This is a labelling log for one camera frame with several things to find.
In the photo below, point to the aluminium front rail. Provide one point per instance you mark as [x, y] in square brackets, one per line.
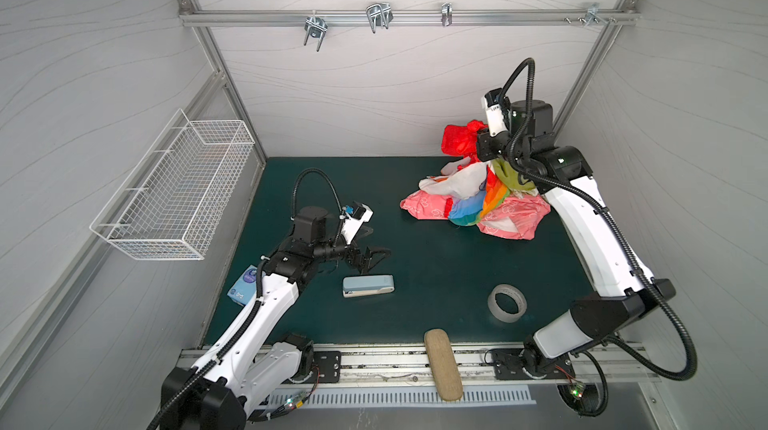
[408, 364]

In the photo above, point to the light blue stapler case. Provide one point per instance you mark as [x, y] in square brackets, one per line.
[367, 285]

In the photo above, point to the clear tape roll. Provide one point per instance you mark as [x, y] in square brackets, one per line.
[507, 304]

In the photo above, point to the metal u-bolt clamp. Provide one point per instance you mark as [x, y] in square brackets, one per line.
[316, 29]
[379, 15]

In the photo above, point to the metal U-bolt clamp left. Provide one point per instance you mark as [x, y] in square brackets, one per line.
[316, 29]

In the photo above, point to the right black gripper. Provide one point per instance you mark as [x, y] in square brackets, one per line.
[486, 149]

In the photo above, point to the red cloth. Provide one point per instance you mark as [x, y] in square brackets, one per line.
[461, 141]

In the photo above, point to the metal bracket clamp right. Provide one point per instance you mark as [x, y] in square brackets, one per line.
[592, 17]

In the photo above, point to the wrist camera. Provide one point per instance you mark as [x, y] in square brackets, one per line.
[354, 217]
[492, 106]

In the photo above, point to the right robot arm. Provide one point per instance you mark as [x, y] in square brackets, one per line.
[518, 132]

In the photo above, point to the white wire basket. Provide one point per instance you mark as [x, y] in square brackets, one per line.
[169, 206]

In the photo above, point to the tan cork roller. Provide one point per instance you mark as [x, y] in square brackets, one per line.
[443, 365]

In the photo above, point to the blue tissue packet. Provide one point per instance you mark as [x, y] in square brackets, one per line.
[244, 288]

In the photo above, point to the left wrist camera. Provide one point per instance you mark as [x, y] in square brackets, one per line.
[354, 217]

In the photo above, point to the small metal hook clamp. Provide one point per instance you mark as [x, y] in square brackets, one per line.
[446, 15]

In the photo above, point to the metal U-bolt clamp middle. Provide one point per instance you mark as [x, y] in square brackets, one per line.
[379, 15]

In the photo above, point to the green table mat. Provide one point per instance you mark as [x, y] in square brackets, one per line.
[443, 273]

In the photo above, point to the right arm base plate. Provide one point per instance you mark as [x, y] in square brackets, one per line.
[516, 364]

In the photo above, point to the metal crossbar rail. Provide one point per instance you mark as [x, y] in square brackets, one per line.
[401, 18]

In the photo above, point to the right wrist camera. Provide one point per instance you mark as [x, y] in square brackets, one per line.
[492, 106]

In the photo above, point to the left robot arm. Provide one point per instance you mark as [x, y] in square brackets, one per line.
[226, 387]

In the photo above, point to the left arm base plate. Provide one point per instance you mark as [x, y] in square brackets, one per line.
[320, 367]

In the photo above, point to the white vent grille strip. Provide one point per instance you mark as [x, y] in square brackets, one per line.
[473, 396]

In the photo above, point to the rainbow striped cloth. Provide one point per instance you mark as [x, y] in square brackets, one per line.
[470, 190]

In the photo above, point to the pink patterned cloth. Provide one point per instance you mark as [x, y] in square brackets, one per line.
[516, 218]

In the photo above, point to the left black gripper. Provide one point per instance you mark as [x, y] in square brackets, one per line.
[362, 265]

